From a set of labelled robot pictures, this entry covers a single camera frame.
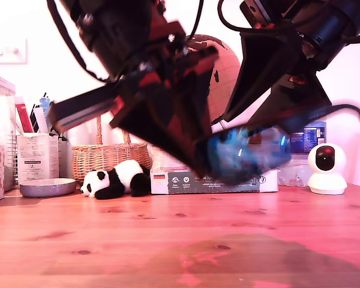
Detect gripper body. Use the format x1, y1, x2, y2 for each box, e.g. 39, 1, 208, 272
47, 8, 220, 133
239, 0, 360, 73

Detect black sunglasses blue mirrored lenses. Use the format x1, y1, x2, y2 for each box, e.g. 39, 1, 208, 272
196, 103, 360, 186

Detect cork globe on metal stand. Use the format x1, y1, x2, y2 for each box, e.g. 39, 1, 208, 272
184, 34, 242, 142

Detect large clear water bottle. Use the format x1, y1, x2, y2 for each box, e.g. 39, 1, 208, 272
269, 119, 328, 188

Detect printed cardboard can tray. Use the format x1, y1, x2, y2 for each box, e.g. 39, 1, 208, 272
149, 169, 279, 195

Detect panda plush toy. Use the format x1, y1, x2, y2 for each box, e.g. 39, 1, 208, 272
79, 160, 152, 201

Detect red flat box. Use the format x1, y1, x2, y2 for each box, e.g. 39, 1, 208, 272
14, 103, 34, 134

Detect white cardboard pen box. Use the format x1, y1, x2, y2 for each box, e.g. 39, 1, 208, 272
16, 134, 60, 184

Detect shallow grey bowl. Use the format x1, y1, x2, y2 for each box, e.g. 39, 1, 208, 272
19, 178, 77, 199

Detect clear plastic lidded container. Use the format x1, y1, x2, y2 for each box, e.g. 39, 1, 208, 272
0, 74, 17, 193

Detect wicker basket with handle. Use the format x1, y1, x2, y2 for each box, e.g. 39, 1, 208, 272
71, 115, 153, 184

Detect small white round camera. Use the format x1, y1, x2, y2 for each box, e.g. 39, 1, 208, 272
306, 143, 348, 196

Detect white wall switch plate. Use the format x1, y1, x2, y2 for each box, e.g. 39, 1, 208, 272
0, 38, 28, 66

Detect metal wire rack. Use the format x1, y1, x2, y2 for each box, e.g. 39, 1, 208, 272
7, 130, 19, 187

